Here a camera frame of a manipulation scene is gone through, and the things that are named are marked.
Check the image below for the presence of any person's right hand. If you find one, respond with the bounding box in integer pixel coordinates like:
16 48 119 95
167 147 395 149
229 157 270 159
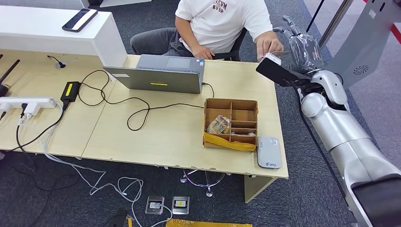
191 45 215 60

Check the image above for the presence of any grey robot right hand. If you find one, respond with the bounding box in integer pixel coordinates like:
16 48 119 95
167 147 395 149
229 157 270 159
272 16 325 75

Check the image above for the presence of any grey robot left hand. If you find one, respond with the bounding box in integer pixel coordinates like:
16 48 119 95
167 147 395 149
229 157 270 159
105 209 130 227

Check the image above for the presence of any person's left hand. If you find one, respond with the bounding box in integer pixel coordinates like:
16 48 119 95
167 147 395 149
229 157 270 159
256 31 284 61

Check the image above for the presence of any colourful ID card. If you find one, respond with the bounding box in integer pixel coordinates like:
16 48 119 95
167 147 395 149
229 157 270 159
264 51 291 60

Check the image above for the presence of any cardboard divider box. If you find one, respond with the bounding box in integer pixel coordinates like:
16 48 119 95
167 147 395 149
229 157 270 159
202 98 260 152

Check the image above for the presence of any person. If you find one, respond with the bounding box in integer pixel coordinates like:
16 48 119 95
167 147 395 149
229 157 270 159
130 0 284 61

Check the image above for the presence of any colourful room key card stack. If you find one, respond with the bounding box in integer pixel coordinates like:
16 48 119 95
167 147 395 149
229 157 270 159
206 114 231 135

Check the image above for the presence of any black office chair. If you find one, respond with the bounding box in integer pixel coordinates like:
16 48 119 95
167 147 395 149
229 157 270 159
213 27 248 61

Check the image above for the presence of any steel floor socket white plug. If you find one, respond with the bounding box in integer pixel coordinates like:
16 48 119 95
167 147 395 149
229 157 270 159
145 195 165 216

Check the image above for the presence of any grey laptop with yellow sticker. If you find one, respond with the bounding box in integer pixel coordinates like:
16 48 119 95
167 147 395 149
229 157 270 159
103 54 206 95

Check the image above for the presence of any grey kiosk stand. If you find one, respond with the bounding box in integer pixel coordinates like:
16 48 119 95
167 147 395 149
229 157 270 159
319 0 401 90

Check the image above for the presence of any steel floor socket yellow label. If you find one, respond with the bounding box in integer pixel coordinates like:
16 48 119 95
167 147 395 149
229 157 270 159
171 196 191 216

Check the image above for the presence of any white furniture panel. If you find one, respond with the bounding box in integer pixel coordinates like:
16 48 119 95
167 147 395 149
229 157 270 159
99 0 153 9

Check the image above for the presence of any crumpled yellow tape strip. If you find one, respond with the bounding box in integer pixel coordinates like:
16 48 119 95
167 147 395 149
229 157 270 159
202 131 258 152

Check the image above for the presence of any red barrier belt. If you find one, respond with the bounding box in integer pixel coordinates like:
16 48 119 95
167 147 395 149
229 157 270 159
362 0 401 44

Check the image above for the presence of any chrome stool base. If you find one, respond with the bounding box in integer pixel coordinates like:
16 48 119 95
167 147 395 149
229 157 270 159
180 169 233 198

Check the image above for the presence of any black smartphone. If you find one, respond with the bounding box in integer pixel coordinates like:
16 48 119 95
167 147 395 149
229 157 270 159
61 8 99 33

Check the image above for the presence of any black power adapter yellow label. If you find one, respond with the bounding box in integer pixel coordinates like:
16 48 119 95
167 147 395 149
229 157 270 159
60 81 81 104

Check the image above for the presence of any white charger plug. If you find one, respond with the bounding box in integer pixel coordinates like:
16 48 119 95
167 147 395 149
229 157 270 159
23 103 41 118

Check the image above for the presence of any light wood desk side panel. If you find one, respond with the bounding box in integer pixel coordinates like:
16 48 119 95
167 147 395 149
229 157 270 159
244 175 278 204

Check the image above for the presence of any white power strip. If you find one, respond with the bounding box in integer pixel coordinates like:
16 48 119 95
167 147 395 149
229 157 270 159
0 96 57 110

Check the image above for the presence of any white raised counter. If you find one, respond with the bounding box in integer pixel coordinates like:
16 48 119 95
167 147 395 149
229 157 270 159
0 5 129 68

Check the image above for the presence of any black router with antenna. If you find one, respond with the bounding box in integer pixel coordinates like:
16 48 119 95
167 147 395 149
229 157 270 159
0 54 21 98

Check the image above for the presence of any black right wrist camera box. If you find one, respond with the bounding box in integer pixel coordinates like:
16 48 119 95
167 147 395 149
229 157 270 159
255 53 311 87

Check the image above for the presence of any black stanchion post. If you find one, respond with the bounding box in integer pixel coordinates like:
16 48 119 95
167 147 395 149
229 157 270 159
305 0 326 34

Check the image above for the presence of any chrome stanchion post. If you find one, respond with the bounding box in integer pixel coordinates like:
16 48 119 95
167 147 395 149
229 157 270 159
318 0 350 48

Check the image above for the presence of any black laptop power cable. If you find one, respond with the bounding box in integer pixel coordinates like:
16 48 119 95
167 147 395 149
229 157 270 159
77 69 215 131

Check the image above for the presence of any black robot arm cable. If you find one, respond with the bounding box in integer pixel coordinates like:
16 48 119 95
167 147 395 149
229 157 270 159
289 79 353 214

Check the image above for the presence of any white cable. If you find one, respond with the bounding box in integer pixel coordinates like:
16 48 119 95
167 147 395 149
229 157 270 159
17 100 174 227

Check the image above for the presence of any black adapter mains cable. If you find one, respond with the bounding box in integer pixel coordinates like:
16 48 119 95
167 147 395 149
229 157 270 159
4 100 68 154

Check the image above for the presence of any thin black cable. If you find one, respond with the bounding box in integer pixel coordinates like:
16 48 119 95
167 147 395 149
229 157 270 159
6 103 81 227

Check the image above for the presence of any short black plug cable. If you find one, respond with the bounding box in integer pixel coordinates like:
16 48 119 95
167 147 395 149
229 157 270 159
47 55 66 69

